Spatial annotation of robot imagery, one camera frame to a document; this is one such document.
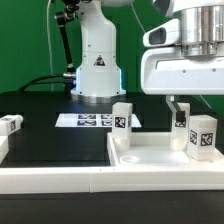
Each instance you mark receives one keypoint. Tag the fiducial marker sheet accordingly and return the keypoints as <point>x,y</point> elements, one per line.
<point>83,120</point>

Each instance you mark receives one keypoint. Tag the white fence wall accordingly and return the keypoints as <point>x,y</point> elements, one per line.
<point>4,149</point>
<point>108,179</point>

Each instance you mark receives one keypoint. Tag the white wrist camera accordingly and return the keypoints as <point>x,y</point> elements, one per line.
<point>163,35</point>

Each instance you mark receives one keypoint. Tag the white front fence wall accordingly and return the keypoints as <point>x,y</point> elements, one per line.
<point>108,179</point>

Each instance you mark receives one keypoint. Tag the white left fence wall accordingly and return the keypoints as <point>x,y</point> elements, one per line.
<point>4,149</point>

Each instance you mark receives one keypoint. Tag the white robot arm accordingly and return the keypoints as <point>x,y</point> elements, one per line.
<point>185,56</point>

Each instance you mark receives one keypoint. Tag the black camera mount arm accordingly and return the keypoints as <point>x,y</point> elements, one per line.
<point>62,18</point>

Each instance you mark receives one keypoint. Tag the white square table top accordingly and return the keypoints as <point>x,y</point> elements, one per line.
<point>153,149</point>

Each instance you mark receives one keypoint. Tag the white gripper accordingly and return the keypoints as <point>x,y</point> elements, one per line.
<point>164,71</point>

